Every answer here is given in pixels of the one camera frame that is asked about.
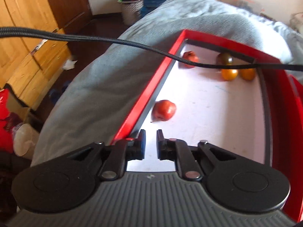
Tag small red pomegranate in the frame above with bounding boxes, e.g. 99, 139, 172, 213
182, 51, 199, 69

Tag red bag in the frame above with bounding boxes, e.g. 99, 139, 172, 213
0, 89, 17, 154

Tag wooden wardrobe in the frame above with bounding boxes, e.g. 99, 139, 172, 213
0, 0, 72, 110

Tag large red pomegranate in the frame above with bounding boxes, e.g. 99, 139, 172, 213
151, 100, 177, 123

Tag dark green orange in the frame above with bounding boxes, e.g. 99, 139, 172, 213
216, 52, 234, 66

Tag dark wooden door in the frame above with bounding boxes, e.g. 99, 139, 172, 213
45, 0, 93, 29

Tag yellow orange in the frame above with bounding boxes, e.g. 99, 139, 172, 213
239, 68, 256, 80
221, 68, 238, 81

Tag black braided cable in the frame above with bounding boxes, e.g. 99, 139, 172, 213
0, 27, 303, 72

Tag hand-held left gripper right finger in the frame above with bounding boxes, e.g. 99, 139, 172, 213
156, 129, 237, 180

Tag blue slipper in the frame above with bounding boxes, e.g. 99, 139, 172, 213
48, 82, 71, 104

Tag grey blanket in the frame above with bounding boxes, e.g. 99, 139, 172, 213
31, 0, 303, 167

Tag clear plastic jar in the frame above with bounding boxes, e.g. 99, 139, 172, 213
13, 123, 41, 158

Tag crumpled white paper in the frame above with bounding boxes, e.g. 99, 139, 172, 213
62, 59, 78, 70

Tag red shallow box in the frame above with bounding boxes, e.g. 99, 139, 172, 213
110, 29, 303, 223

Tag cardboard box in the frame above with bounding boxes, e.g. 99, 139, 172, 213
5, 83, 36, 128

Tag white woven basket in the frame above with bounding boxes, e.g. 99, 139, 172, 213
121, 0, 145, 26

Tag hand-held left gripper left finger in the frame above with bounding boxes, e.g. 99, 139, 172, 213
67, 129, 146, 180

